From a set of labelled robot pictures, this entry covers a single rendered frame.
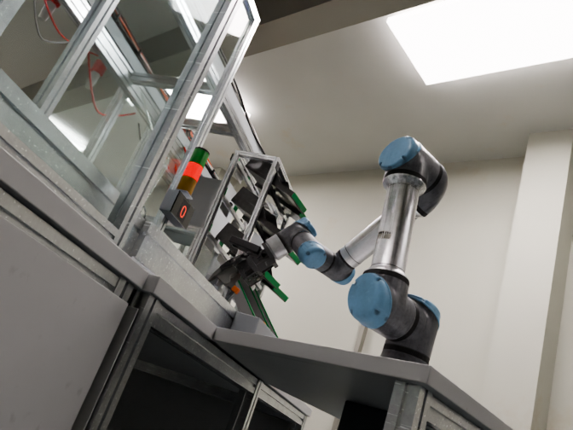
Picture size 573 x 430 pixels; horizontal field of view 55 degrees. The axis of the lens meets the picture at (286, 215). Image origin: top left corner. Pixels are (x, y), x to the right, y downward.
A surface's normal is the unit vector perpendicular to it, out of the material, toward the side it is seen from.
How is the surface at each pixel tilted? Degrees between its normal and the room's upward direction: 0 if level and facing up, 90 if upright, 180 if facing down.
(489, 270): 90
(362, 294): 97
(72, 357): 90
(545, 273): 90
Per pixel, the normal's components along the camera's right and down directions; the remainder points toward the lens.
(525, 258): -0.58, -0.50
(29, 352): 0.93, 0.19
